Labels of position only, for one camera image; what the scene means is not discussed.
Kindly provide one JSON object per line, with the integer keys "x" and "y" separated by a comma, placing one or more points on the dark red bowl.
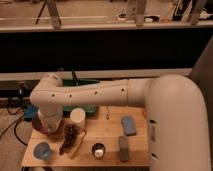
{"x": 46, "y": 125}

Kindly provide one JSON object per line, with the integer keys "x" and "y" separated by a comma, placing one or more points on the wooden tray under grapes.
{"x": 77, "y": 144}

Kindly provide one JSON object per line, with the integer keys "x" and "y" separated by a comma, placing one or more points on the blue box on floor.
{"x": 29, "y": 112}

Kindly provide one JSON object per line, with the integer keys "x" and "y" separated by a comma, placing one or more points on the grey rectangular block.
{"x": 124, "y": 155}

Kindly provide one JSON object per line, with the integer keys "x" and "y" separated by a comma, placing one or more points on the small dark metal cup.
{"x": 98, "y": 146}

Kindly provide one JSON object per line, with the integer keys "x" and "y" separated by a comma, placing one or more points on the blue plastic cup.
{"x": 42, "y": 151}

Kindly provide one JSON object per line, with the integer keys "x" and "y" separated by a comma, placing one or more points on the white paper cup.
{"x": 78, "y": 117}

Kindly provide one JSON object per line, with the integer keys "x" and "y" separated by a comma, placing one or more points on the dark grape bunch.
{"x": 70, "y": 136}

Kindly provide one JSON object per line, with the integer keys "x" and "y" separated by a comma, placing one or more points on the green plastic bin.
{"x": 89, "y": 109}

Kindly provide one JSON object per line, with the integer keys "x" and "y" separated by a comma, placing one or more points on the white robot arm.
{"x": 178, "y": 133}

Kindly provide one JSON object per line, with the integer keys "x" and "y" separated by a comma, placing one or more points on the black utensil in bin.
{"x": 75, "y": 78}

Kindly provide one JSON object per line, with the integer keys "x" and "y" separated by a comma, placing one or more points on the blue sponge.
{"x": 128, "y": 126}

